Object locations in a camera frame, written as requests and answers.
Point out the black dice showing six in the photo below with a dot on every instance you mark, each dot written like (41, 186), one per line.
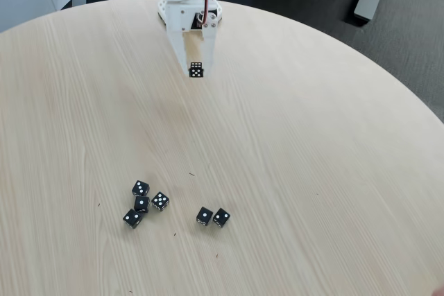
(196, 70)

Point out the black dice showing three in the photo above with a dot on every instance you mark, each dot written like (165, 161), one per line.
(140, 188)

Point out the black dice showing five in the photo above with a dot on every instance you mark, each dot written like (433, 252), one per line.
(159, 200)

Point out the black dice with white pips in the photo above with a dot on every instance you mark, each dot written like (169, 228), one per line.
(142, 204)

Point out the black dice showing two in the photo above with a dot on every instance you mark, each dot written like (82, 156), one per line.
(221, 218)

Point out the person's hand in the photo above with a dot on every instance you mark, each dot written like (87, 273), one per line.
(440, 293)

